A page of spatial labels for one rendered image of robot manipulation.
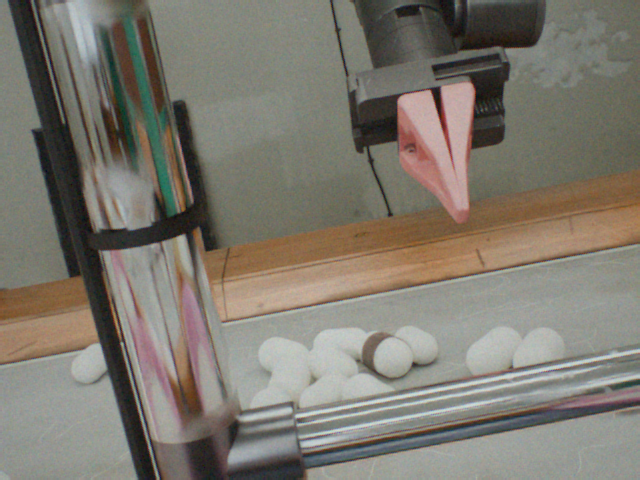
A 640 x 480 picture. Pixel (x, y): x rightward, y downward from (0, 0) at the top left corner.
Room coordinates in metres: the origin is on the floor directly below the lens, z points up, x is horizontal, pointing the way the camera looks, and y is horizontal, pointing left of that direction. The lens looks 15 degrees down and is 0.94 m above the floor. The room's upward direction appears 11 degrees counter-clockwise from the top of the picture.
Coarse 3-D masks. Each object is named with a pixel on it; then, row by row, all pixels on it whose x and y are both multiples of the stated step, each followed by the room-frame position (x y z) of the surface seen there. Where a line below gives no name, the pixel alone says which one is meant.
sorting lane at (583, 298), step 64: (576, 256) 0.55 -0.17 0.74; (256, 320) 0.55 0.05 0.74; (320, 320) 0.53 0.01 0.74; (384, 320) 0.51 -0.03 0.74; (448, 320) 0.49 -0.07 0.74; (512, 320) 0.47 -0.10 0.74; (576, 320) 0.45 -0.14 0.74; (0, 384) 0.52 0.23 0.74; (64, 384) 0.50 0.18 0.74; (256, 384) 0.45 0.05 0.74; (0, 448) 0.43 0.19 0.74; (64, 448) 0.41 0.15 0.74; (128, 448) 0.40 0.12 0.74; (448, 448) 0.34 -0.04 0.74; (512, 448) 0.33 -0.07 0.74; (576, 448) 0.32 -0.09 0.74
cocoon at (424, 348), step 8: (408, 328) 0.44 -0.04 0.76; (416, 328) 0.44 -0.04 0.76; (400, 336) 0.44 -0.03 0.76; (408, 336) 0.44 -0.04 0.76; (416, 336) 0.43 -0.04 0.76; (424, 336) 0.43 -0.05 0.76; (432, 336) 0.43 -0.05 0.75; (408, 344) 0.43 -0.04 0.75; (416, 344) 0.43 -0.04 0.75; (424, 344) 0.43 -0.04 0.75; (432, 344) 0.43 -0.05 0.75; (416, 352) 0.43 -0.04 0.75; (424, 352) 0.42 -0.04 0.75; (432, 352) 0.43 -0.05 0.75; (416, 360) 0.43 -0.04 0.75; (424, 360) 0.43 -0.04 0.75; (432, 360) 0.43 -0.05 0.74
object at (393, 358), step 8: (368, 336) 0.44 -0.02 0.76; (360, 344) 0.44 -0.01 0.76; (384, 344) 0.42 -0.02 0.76; (392, 344) 0.42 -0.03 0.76; (400, 344) 0.42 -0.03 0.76; (360, 352) 0.43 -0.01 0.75; (376, 352) 0.42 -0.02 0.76; (384, 352) 0.42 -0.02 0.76; (392, 352) 0.42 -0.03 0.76; (400, 352) 0.42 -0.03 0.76; (408, 352) 0.42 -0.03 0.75; (376, 360) 0.42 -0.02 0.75; (384, 360) 0.42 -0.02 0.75; (392, 360) 0.41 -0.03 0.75; (400, 360) 0.41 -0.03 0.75; (408, 360) 0.42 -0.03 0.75; (376, 368) 0.42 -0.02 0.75; (384, 368) 0.42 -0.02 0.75; (392, 368) 0.41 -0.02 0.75; (400, 368) 0.41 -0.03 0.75; (408, 368) 0.42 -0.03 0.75; (392, 376) 0.42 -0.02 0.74
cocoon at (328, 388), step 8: (328, 376) 0.40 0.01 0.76; (336, 376) 0.40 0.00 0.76; (344, 376) 0.40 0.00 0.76; (312, 384) 0.39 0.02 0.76; (320, 384) 0.39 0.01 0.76; (328, 384) 0.39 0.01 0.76; (336, 384) 0.39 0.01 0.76; (304, 392) 0.39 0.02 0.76; (312, 392) 0.39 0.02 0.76; (320, 392) 0.39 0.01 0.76; (328, 392) 0.39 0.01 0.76; (336, 392) 0.39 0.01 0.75; (304, 400) 0.39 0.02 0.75; (312, 400) 0.38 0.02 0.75; (320, 400) 0.38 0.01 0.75; (328, 400) 0.38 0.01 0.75; (336, 400) 0.39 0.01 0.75
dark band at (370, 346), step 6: (372, 336) 0.43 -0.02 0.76; (378, 336) 0.43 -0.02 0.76; (384, 336) 0.43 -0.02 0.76; (390, 336) 0.43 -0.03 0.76; (366, 342) 0.43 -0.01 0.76; (372, 342) 0.43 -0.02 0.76; (378, 342) 0.43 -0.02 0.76; (366, 348) 0.43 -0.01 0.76; (372, 348) 0.43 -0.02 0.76; (366, 354) 0.43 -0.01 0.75; (372, 354) 0.42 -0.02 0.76; (366, 360) 0.43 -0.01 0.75; (372, 360) 0.42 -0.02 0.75; (372, 366) 0.42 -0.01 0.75; (378, 372) 0.42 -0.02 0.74
